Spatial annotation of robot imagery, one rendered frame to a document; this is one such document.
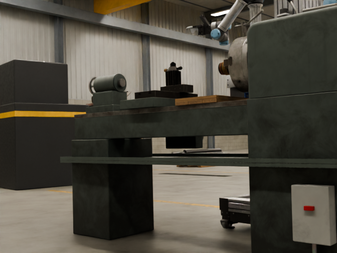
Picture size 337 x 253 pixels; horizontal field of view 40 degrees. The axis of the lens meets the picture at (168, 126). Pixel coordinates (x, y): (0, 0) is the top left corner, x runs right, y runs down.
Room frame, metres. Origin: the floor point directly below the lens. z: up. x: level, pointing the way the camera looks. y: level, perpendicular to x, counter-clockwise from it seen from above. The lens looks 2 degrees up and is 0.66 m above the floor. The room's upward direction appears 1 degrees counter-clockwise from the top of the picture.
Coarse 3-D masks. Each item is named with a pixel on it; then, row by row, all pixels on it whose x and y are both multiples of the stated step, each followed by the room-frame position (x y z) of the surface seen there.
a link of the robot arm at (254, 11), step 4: (256, 0) 3.49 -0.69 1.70; (260, 0) 3.50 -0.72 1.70; (248, 4) 3.53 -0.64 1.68; (252, 4) 3.50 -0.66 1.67; (256, 4) 3.50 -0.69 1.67; (260, 4) 3.51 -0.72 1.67; (252, 8) 3.52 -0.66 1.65; (256, 8) 3.51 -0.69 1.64; (260, 8) 3.53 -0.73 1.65; (252, 12) 3.52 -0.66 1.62; (256, 12) 3.51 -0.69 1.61; (252, 16) 3.52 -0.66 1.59; (260, 16) 3.53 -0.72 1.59; (256, 20) 3.51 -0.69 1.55; (260, 20) 3.52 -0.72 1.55
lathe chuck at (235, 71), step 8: (240, 40) 2.55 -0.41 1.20; (232, 48) 2.55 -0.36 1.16; (240, 48) 2.51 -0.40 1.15; (232, 56) 2.53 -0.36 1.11; (240, 56) 2.49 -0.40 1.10; (232, 64) 2.53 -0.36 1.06; (240, 64) 2.49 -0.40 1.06; (232, 72) 2.54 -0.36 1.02; (240, 72) 2.51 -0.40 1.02; (232, 80) 2.57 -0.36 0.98; (240, 88) 2.60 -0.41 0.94; (248, 88) 2.57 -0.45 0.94
